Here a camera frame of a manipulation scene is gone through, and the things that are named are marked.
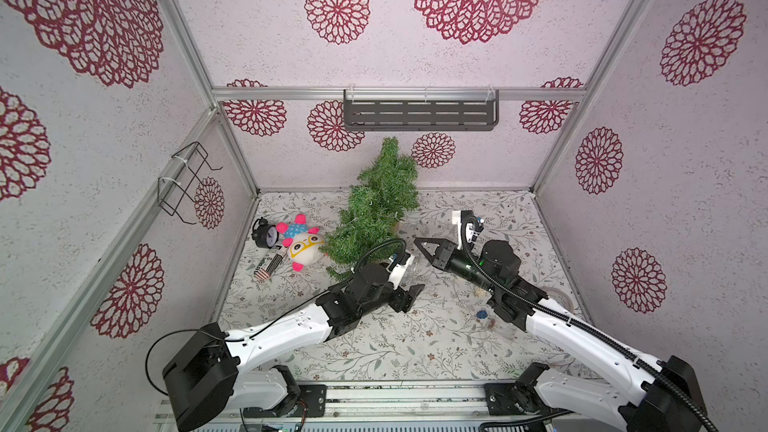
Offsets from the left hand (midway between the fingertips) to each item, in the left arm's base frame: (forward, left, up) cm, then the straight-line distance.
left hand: (412, 278), depth 78 cm
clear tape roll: (0, -45, -14) cm, 47 cm away
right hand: (+2, 0, +15) cm, 15 cm away
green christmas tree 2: (+25, +6, +6) cm, 27 cm away
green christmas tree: (+7, +11, +16) cm, 21 cm away
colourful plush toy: (+16, +33, -8) cm, 37 cm away
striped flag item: (+10, +45, -13) cm, 48 cm away
